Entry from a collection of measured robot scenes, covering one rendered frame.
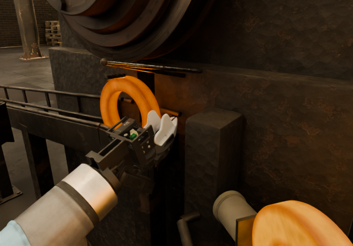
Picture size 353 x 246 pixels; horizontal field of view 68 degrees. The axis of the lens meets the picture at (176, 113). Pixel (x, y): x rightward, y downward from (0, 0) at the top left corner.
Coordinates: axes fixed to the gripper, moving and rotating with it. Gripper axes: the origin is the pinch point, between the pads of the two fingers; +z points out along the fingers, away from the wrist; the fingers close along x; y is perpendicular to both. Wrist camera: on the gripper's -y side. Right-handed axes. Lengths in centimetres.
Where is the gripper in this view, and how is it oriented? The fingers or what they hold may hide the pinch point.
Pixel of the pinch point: (173, 123)
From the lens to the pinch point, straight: 57.8
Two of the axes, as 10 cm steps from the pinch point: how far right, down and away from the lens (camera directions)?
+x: -7.9, -2.1, 5.8
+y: -1.9, -8.1, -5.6
